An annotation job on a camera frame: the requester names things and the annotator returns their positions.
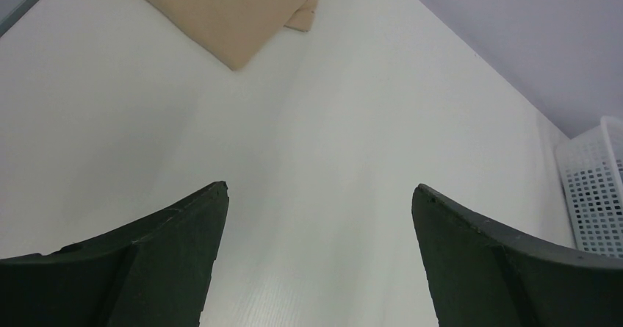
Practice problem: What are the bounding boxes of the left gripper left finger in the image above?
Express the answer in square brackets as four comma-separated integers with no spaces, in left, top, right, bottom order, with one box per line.
[1,182,229,326]

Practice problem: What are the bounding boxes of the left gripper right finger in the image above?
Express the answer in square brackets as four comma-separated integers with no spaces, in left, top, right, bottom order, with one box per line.
[411,184,622,326]

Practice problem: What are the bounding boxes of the white plastic mesh basket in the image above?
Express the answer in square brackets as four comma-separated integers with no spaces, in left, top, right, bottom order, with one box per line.
[555,116,622,259]

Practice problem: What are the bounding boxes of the folded tan t-shirt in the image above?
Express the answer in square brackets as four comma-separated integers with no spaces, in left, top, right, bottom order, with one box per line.
[146,0,319,71]

